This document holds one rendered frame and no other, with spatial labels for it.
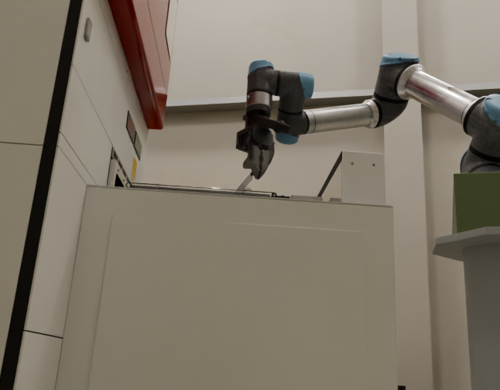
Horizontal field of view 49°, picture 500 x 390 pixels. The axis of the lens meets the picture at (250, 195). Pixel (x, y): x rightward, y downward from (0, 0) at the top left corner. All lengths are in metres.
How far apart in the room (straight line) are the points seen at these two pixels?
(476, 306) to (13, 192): 1.03
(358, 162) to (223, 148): 3.84
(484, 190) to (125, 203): 0.87
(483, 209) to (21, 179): 1.04
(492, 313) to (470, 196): 0.29
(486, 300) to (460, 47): 4.07
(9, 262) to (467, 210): 1.04
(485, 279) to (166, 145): 4.14
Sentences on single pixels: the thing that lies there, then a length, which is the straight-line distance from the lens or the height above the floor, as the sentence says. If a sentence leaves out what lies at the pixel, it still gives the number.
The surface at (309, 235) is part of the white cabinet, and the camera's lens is 1.10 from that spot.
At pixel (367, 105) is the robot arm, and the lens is 1.84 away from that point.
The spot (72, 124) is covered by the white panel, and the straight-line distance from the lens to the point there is 1.04.
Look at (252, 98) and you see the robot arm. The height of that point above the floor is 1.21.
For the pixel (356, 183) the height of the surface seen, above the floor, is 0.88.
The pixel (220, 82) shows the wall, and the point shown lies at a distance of 5.35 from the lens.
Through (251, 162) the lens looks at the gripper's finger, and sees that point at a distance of 1.50.
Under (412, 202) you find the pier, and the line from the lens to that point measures 4.50.
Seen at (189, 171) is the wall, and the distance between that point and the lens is 5.05.
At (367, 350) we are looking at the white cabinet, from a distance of 1.10.
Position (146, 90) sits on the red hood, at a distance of 1.61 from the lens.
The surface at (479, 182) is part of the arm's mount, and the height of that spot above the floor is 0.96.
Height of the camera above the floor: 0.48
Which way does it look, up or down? 18 degrees up
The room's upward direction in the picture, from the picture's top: 3 degrees clockwise
